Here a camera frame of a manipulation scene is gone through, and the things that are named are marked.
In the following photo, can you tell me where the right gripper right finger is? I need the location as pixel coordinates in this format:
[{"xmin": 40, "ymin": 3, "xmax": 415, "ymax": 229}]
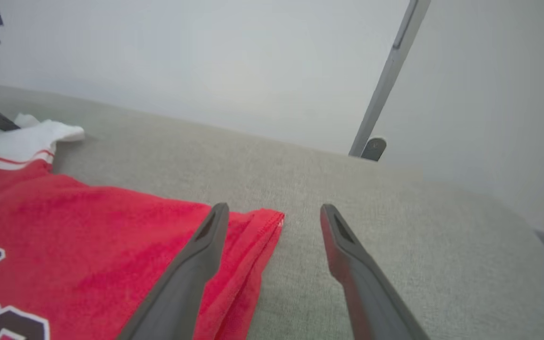
[{"xmin": 320, "ymin": 204, "xmax": 431, "ymax": 340}]

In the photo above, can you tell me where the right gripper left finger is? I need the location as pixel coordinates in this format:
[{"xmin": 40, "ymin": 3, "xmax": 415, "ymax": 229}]
[{"xmin": 116, "ymin": 203, "xmax": 230, "ymax": 340}]

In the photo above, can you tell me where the red and white jersey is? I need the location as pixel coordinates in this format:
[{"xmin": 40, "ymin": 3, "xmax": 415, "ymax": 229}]
[{"xmin": 0, "ymin": 113, "xmax": 285, "ymax": 340}]

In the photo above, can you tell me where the grey fabric sofa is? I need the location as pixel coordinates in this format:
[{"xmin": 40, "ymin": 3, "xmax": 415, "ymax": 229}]
[{"xmin": 0, "ymin": 80, "xmax": 544, "ymax": 340}]

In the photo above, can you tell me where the black door stopper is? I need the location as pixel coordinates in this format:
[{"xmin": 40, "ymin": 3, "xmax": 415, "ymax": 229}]
[{"xmin": 361, "ymin": 137, "xmax": 387, "ymax": 162}]

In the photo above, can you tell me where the grey door panel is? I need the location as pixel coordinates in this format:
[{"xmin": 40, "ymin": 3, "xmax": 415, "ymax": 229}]
[{"xmin": 371, "ymin": 0, "xmax": 544, "ymax": 239}]

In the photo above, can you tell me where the dark grey door frame strip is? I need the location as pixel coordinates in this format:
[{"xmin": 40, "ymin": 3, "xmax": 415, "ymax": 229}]
[{"xmin": 348, "ymin": 0, "xmax": 432, "ymax": 157}]

